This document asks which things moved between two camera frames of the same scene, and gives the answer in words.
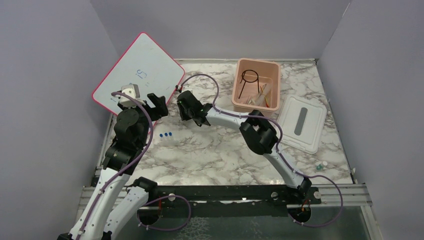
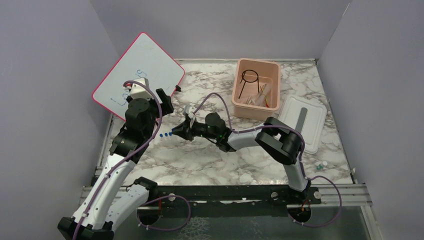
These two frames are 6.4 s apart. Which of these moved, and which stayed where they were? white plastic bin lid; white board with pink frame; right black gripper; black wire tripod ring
Moved: right black gripper
Stayed: white plastic bin lid; white board with pink frame; black wire tripod ring
